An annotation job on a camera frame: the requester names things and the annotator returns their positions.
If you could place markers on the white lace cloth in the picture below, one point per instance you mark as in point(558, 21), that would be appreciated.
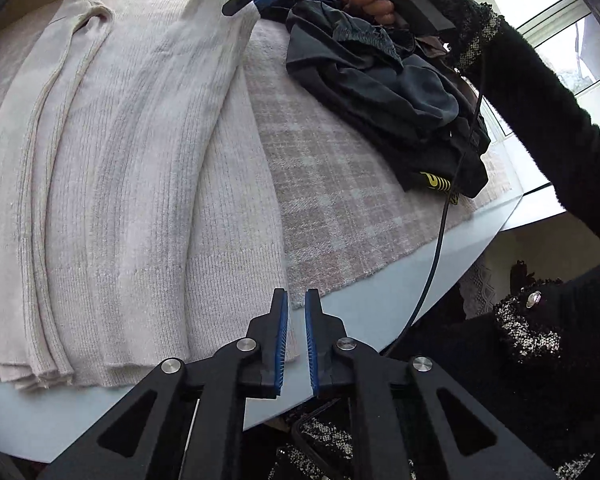
point(480, 285)

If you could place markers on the white window frame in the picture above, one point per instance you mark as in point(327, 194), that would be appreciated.
point(555, 15)

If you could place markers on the pink plaid blanket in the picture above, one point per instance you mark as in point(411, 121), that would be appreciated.
point(340, 185)

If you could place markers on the person's right forearm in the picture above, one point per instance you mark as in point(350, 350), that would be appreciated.
point(555, 125)

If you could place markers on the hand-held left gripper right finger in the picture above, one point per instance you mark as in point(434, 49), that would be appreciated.
point(312, 345)

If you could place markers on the person's black tweed jacket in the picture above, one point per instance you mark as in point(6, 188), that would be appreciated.
point(505, 385)

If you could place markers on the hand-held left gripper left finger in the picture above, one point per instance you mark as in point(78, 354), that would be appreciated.
point(280, 345)

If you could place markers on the cream ribbed cardigan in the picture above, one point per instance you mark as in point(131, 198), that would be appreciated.
point(130, 160)

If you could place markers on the navy garment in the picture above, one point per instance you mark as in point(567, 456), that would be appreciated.
point(380, 70)

